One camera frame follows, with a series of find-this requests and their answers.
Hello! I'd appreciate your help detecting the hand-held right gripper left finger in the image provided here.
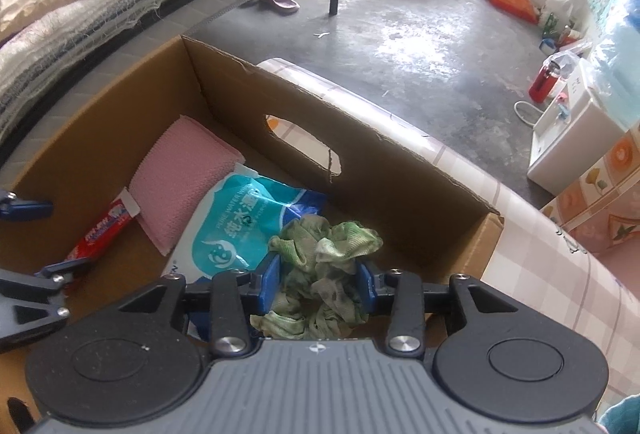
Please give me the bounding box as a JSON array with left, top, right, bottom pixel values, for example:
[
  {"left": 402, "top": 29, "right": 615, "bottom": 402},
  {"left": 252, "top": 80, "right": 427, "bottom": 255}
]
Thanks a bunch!
[{"left": 117, "top": 255, "right": 283, "bottom": 358}]

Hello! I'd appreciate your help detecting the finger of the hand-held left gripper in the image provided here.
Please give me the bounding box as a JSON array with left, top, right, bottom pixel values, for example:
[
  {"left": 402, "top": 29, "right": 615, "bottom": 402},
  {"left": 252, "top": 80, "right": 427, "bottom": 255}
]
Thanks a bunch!
[
  {"left": 0, "top": 258, "right": 95, "bottom": 355},
  {"left": 0, "top": 189, "right": 54, "bottom": 221}
]

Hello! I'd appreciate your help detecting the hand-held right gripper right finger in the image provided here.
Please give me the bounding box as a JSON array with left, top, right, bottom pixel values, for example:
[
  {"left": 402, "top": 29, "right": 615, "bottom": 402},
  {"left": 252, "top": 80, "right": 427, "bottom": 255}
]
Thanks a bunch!
[{"left": 355, "top": 260, "right": 508, "bottom": 357}]

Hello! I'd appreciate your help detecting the green mottled cloth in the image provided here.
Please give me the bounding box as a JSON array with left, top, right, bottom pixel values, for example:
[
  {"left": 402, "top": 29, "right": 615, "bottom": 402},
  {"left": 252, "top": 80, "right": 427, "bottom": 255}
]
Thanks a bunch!
[{"left": 249, "top": 214, "right": 384, "bottom": 341}]

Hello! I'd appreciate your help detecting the teal wet wipes pack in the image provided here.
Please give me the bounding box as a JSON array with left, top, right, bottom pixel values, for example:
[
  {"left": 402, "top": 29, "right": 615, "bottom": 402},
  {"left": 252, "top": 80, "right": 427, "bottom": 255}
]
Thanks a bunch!
[{"left": 160, "top": 164, "right": 328, "bottom": 340}]

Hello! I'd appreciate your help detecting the red toothpaste tube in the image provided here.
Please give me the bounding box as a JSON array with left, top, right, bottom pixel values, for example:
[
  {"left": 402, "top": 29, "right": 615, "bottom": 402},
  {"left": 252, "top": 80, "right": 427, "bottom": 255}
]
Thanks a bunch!
[{"left": 65, "top": 188, "right": 144, "bottom": 290}]

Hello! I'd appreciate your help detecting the brown cardboard box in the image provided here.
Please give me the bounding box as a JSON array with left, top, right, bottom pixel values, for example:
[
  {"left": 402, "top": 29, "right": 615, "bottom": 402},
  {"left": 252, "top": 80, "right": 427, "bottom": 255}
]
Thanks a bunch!
[{"left": 0, "top": 34, "right": 506, "bottom": 425}]

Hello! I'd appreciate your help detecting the pink sponge cloth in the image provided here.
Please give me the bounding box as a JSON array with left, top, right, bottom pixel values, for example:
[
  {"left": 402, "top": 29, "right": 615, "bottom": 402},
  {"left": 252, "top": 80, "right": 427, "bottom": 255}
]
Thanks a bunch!
[{"left": 127, "top": 115, "right": 247, "bottom": 256}]

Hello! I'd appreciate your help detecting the striped mattress pad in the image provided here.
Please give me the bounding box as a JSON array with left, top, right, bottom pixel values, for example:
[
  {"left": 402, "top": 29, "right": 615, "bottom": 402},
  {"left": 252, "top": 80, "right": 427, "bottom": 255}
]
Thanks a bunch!
[{"left": 0, "top": 0, "right": 202, "bottom": 140}]

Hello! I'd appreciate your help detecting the white appliance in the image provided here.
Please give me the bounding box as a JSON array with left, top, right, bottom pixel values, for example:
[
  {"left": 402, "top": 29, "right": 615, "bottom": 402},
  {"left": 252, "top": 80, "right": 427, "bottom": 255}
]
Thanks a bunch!
[{"left": 526, "top": 59, "right": 629, "bottom": 198}]

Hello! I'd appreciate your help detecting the red thermos bottle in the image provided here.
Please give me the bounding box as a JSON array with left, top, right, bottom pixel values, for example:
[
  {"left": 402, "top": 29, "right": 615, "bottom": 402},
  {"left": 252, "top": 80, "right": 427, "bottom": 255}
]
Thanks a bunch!
[{"left": 529, "top": 59, "right": 564, "bottom": 104}]

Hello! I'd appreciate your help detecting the teal cloth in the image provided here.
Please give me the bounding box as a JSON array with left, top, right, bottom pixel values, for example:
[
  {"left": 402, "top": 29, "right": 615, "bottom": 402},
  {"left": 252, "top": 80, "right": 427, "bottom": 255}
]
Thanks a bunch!
[{"left": 597, "top": 394, "right": 640, "bottom": 434}]

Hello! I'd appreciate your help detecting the blue plastic-wrapped bundle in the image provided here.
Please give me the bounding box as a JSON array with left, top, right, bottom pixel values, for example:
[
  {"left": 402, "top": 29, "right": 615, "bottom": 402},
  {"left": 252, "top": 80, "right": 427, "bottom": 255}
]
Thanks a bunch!
[{"left": 590, "top": 0, "right": 640, "bottom": 131}]

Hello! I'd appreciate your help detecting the white plastic bag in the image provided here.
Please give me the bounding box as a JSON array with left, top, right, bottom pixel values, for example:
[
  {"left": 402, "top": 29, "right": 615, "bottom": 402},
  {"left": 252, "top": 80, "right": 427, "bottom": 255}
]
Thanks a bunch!
[{"left": 539, "top": 0, "right": 574, "bottom": 28}]

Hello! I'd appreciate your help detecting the white cable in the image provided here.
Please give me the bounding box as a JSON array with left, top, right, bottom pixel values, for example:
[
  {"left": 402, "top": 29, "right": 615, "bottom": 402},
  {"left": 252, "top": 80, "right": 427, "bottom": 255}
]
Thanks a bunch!
[{"left": 515, "top": 100, "right": 547, "bottom": 128}]

